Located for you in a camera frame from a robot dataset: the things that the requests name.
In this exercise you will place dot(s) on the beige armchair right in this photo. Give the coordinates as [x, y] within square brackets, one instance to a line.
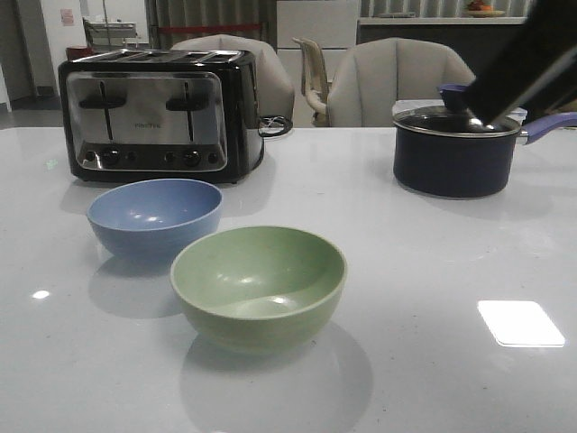
[373, 76]

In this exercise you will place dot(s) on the white refrigerator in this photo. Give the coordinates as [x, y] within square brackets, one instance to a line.
[332, 24]

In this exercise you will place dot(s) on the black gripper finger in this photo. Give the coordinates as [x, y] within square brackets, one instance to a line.
[536, 69]

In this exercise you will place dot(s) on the red trash bin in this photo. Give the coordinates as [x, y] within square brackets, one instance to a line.
[77, 52]

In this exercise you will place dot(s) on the glass pot lid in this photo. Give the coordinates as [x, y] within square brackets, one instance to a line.
[452, 118]

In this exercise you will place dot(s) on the metal cart in hallway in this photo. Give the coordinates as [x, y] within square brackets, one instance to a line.
[101, 34]

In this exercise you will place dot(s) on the dark blue saucepan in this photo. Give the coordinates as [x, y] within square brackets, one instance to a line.
[456, 167]

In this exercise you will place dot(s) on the cream office chair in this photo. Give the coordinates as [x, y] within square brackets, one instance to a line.
[314, 81]

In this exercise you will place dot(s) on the fruit bowl on counter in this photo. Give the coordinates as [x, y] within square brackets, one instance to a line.
[480, 9]

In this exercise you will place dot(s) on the beige armchair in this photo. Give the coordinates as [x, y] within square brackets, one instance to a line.
[275, 91]
[373, 76]

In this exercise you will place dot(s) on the beige armchair left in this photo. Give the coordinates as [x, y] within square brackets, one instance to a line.
[275, 91]

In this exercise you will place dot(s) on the blue bowl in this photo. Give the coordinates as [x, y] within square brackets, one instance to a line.
[153, 220]

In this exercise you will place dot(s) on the black and steel toaster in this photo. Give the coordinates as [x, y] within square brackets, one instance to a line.
[147, 114]

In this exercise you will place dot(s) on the green bowl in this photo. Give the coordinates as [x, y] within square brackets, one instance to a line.
[259, 290]

